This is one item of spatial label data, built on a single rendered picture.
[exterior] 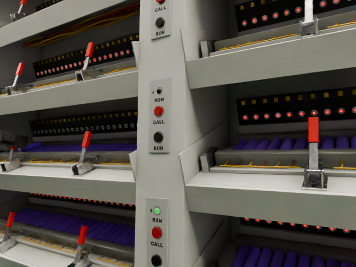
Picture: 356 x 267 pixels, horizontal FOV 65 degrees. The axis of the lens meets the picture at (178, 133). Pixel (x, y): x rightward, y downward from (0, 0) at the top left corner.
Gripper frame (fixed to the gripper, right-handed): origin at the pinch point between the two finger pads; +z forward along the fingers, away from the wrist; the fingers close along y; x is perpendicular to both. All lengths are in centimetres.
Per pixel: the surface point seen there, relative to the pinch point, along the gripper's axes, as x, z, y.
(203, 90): 8, 4, 52
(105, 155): -3.2, 5.0, 29.0
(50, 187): -10.9, 0.7, 18.0
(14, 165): -6.2, 1.5, 1.1
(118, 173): -7.1, 2.0, 36.0
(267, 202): -10, 0, 64
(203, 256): -20, 7, 52
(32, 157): -3.6, 5.2, 2.1
